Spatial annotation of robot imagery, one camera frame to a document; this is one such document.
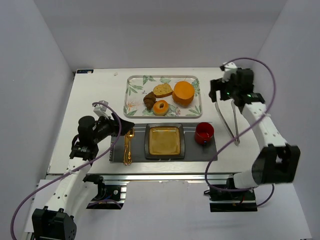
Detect orange glazed donut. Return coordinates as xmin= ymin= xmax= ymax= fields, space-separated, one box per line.
xmin=152 ymin=100 xmax=169 ymax=116

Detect metal tongs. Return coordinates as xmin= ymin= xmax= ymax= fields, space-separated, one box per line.
xmin=214 ymin=99 xmax=241 ymax=147

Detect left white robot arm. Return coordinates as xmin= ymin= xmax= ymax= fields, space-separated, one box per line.
xmin=31 ymin=113 xmax=135 ymax=240

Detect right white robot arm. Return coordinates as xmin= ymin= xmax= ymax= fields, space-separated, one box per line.
xmin=209 ymin=66 xmax=301 ymax=189

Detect toast bread slice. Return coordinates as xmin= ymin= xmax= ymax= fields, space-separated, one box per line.
xmin=153 ymin=83 xmax=173 ymax=98

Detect gold spoon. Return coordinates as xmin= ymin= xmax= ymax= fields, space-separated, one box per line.
xmin=125 ymin=128 xmax=135 ymax=165

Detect gold fork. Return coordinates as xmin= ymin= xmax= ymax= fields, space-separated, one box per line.
xmin=123 ymin=135 xmax=128 ymax=166

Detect floral serving tray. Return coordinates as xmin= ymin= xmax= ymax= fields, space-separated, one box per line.
xmin=123 ymin=75 xmax=202 ymax=118

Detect brown chocolate croissant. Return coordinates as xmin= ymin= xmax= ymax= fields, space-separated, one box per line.
xmin=143 ymin=91 xmax=157 ymax=111

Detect square brown ceramic plate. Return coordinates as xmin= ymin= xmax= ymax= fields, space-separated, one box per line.
xmin=144 ymin=123 xmax=185 ymax=160

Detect orange round cake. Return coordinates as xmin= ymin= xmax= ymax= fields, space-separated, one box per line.
xmin=172 ymin=81 xmax=195 ymax=107

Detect red mug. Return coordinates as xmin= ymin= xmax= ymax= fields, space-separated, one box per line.
xmin=194 ymin=122 xmax=215 ymax=146

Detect blue corner label left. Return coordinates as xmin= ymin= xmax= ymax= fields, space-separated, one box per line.
xmin=76 ymin=69 xmax=94 ymax=74

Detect grey striped placemat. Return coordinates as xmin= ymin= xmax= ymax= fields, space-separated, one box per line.
xmin=109 ymin=122 xmax=218 ymax=164

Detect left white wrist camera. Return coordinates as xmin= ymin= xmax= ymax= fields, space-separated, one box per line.
xmin=92 ymin=100 xmax=109 ymax=119

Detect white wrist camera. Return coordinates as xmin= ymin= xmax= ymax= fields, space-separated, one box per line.
xmin=92 ymin=100 xmax=109 ymax=119
xmin=219 ymin=61 xmax=238 ymax=82

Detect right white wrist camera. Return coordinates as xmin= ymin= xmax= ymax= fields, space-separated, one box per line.
xmin=219 ymin=61 xmax=238 ymax=82

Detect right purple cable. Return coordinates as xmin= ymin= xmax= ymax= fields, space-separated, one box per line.
xmin=204 ymin=57 xmax=276 ymax=208

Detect purple cable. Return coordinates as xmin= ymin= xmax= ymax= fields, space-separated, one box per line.
xmin=10 ymin=101 xmax=123 ymax=240
xmin=204 ymin=57 xmax=276 ymax=208

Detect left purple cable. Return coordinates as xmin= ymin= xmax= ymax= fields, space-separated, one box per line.
xmin=10 ymin=101 xmax=123 ymax=240

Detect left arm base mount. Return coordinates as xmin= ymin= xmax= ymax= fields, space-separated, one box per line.
xmin=83 ymin=174 xmax=127 ymax=210

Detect aluminium table frame rail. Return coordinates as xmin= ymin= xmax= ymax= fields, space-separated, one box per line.
xmin=44 ymin=173 xmax=231 ymax=182

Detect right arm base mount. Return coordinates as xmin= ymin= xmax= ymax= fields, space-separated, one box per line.
xmin=203 ymin=174 xmax=258 ymax=213

